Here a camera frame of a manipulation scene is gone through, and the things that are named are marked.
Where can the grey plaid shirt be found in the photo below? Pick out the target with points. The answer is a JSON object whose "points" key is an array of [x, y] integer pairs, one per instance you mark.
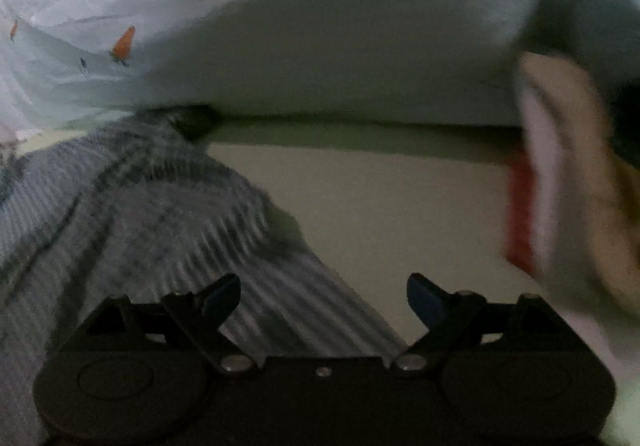
{"points": [[125, 206]]}

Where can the beige folded garment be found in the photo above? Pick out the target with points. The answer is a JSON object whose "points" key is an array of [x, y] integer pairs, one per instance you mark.
{"points": [[585, 151]]}

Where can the white folded garment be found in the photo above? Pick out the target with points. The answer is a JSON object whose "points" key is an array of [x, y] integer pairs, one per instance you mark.
{"points": [[547, 186]]}

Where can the dark teal folded garment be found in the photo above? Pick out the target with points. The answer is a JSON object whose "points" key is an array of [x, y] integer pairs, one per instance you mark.
{"points": [[575, 6]]}

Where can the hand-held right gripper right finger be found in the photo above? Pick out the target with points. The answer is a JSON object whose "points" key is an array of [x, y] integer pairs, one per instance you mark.
{"points": [[425, 301]]}

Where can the red folded garment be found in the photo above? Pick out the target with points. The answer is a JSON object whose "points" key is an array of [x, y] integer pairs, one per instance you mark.
{"points": [[520, 211]]}

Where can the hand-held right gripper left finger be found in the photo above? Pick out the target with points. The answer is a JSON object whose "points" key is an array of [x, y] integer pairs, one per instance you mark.
{"points": [[222, 300]]}

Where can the green checked bed sheet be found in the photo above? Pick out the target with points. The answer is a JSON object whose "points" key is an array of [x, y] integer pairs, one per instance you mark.
{"points": [[375, 206]]}

